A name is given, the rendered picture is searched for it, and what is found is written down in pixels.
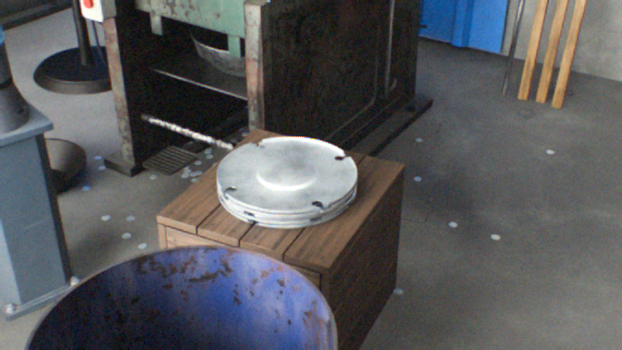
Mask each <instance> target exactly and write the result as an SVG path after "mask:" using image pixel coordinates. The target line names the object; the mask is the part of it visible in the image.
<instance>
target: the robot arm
mask: <svg viewBox="0 0 622 350"><path fill-rule="evenodd" d="M30 115H31V114H30V110H29V106H28V104H27V102H26V100H25V99H24V98H23V96H22V94H21V93H20V91H19V89H18V87H17V86H16V84H15V83H14V80H13V74H12V70H11V69H10V66H9V61H8V55H7V51H6V43H5V33H4V30H3V28H1V26H0V135H1V134H4V133H9V132H11V131H14V130H16V129H18V128H20V127H22V126H24V125H25V124H26V123H27V122H28V121H29V118H30Z"/></svg>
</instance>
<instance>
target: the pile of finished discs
mask: <svg viewBox="0 0 622 350"><path fill-rule="evenodd" d="M343 152H344V151H343V150H342V149H340V148H338V147H336V146H334V145H332V144H327V143H324V142H321V141H318V140H313V139H308V138H300V137H278V138H269V139H264V140H263V142H261V143H259V146H257V144H253V143H249V144H245V145H243V146H241V147H239V148H237V149H235V150H233V151H232V152H230V153H229V154H228V155H227V156H226V157H225V158H224V159H223V160H222V161H221V163H220V164H219V168H218V196H219V199H220V201H221V203H222V204H223V206H224V207H225V208H226V209H227V210H228V211H229V212H230V213H231V214H232V215H233V216H234V217H236V218H238V219H241V220H243V221H245V222H248V223H251V224H253V223H254V221H253V220H255V221H258V222H257V223H256V225H258V226H262V227H268V228H275V229H297V228H304V227H310V226H314V225H318V224H320V223H323V222H326V221H329V220H331V219H335V218H337V217H338V216H340V215H341V214H342V213H343V212H344V211H346V210H347V209H348V208H349V207H350V206H349V205H348V204H352V203H353V201H354V199H355V195H356V184H357V169H356V166H355V162H354V161H353V160H352V158H351V157H350V156H349V157H345V159H344V158H343V157H344V156H346V154H344V153H343Z"/></svg>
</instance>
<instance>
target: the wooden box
mask: <svg viewBox="0 0 622 350"><path fill-rule="evenodd" d="M278 137H287V136H283V135H279V134H276V133H272V132H268V131H261V130H258V129H256V130H254V131H253V132H252V133H250V134H249V135H248V136H246V137H245V138H244V139H243V140H242V141H241V142H240V143H238V144H237V145H236V146H235V147H234V148H233V149H231V150H230V151H229V152H228V153H227V154H226V155H225V156H224V157H222V158H221V159H220V160H219V162H218V163H215V164H214V165H213V167H212V168H211V169H210V170H208V171H207V172H206V173H205V174H204V175H203V176H202V177H201V178H199V179H198V180H197V181H196V182H195V183H194V184H192V185H191V186H190V187H189V188H188V189H186V190H185V191H184V192H182V193H181V194H180V195H179V196H178V197H177V198H175V199H174V200H173V202H172V203H171V204H170V205H169V206H167V207H166V208H165V209H164V210H162V211H161V212H160V213H158V214H157V215H156V219H157V222H158V223H157V227H158V235H159V242H160V249H162V248H169V247H175V246H184V245H219V246H229V247H236V248H241V249H245V250H250V251H253V252H257V253H260V254H264V255H266V256H270V257H273V258H275V259H278V260H279V261H281V262H283V263H285V264H287V265H288V266H290V267H293V268H295V269H297V270H298V271H299V272H301V273H302V274H304V275H305V276H306V277H307V279H308V280H309V281H311V282H312V283H313V284H314V285H315V286H316V287H317V289H318V290H319V291H320V292H321V294H322V295H323V296H324V298H325V300H326V301H327V303H328V305H330V309H331V311H332V313H333V316H334V318H335V322H336V325H337V333H338V350H359V348H360V347H361V345H362V343H363V342H364V341H365V339H366V338H367V335H368V334H369V332H370V330H371V328H372V326H373V324H374V323H375V321H376V319H377V318H378V316H379V314H380V312H381V310H382V309H383V308H384V306H385V305H386V302H387V300H388V299H389V297H390V295H391V294H392V291H393V290H394V288H395V282H396V269H397V257H398V253H397V252H398V245H399V232H400V221H401V215H400V214H401V209H402V197H403V185H404V174H403V172H404V164H400V163H396V162H392V161H389V160H385V159H381V158H377V157H373V156H365V155H361V154H357V153H354V152H350V151H346V150H343V151H344V152H343V153H344V154H346V156H344V157H343V158H344V159H345V157H349V156H350V157H351V158H352V160H353V161H354V162H355V166H356V169H357V184H356V195H355V199H354V201H353V203H352V204H348V205H349V206H350V207H349V208H348V209H347V210H346V211H344V212H343V213H342V214H341V215H340V216H338V217H337V218H335V219H331V220H329V221H326V222H323V223H320V224H318V225H314V226H310V227H304V228H297V229H275V228H268V227H262V226H258V225H256V223H257V222H258V221H255V220H253V221H254V223H253V224H251V223H248V222H245V221H243V220H241V219H238V218H236V217H234V216H233V215H232V214H231V213H230V212H229V211H228V210H227V209H226V208H225V207H224V206H223V204H222V203H221V201H220V199H219V196H218V168H219V164H220V163H221V161H222V160H223V159H224V158H225V157H226V156H227V155H228V154H229V153H230V152H232V151H233V150H235V149H237V148H239V147H241V146H243V145H245V144H249V143H253V144H257V146H259V143H261V142H263V140H264V139H269V138H278Z"/></svg>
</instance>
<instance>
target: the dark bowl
mask: <svg viewBox="0 0 622 350"><path fill-rule="evenodd" d="M44 139H45V142H46V148H47V153H48V157H49V162H51V167H52V172H53V177H54V182H55V187H56V194H58V193H59V192H61V191H62V190H63V189H64V188H65V187H66V186H68V185H69V183H70V182H71V181H72V180H73V179H74V178H75V177H76V175H77V174H79V173H80V172H81V170H82V169H84V166H85V164H86V162H87V155H86V153H85V151H84V149H82V148H81V147H79V146H78V145H77V144H75V143H72V142H71V141H69V140H64V139H59V138H44Z"/></svg>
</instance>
